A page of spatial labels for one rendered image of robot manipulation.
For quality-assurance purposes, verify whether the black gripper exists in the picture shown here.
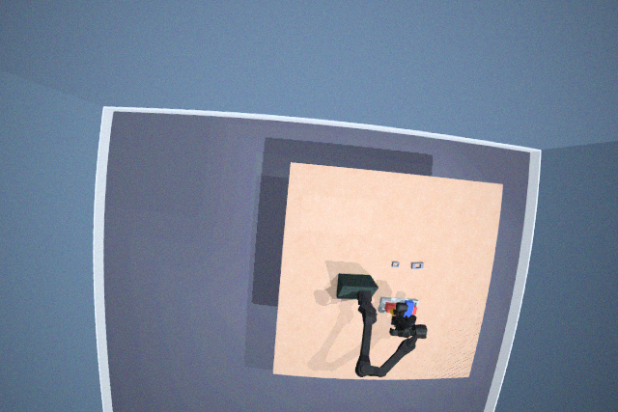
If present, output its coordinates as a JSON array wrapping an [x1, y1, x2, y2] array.
[[389, 302, 408, 337]]

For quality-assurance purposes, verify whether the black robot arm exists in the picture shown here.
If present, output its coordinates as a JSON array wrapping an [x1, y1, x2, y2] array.
[[355, 290, 428, 377]]

